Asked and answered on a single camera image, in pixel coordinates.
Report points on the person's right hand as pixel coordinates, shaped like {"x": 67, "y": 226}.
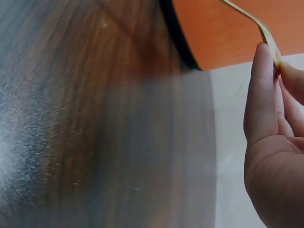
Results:
{"x": 275, "y": 171}

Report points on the thin gold metal utensil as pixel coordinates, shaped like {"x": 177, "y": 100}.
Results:
{"x": 257, "y": 23}

